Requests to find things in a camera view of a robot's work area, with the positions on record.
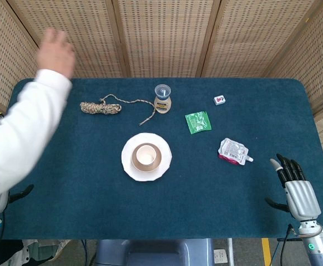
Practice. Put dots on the white paper cup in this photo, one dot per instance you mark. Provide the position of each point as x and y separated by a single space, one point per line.
146 157

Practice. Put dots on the green foil packet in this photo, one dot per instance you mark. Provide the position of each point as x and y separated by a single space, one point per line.
198 122

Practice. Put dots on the white sleeved person's forearm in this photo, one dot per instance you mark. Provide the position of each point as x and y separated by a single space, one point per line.
20 133

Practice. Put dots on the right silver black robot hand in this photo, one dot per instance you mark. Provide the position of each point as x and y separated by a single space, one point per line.
303 198

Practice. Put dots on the beige bowl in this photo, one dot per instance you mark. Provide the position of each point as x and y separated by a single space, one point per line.
133 164

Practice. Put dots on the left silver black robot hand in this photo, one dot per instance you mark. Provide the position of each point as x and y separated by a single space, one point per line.
21 193

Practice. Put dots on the person's bare hand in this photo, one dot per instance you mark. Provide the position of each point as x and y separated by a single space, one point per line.
56 56

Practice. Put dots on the white mahjong tile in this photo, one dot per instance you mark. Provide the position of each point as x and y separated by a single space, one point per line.
219 100

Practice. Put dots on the white and black clothing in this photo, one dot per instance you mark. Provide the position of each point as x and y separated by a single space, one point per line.
34 250

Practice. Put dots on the white scalloped plate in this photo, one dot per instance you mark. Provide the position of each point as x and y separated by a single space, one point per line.
128 166

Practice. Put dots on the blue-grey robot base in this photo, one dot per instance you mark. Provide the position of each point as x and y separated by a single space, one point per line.
156 253

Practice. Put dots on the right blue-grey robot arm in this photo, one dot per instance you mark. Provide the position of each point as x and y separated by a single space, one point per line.
319 249

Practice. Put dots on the blue felt table cloth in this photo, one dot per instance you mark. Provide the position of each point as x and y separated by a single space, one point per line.
95 207

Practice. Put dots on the white metal table leg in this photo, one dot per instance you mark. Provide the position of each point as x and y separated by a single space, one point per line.
231 252

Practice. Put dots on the silver spouted drink pouch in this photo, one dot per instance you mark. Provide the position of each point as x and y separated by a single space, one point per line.
233 151

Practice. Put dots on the white paper sheet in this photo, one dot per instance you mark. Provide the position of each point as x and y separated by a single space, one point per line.
220 256

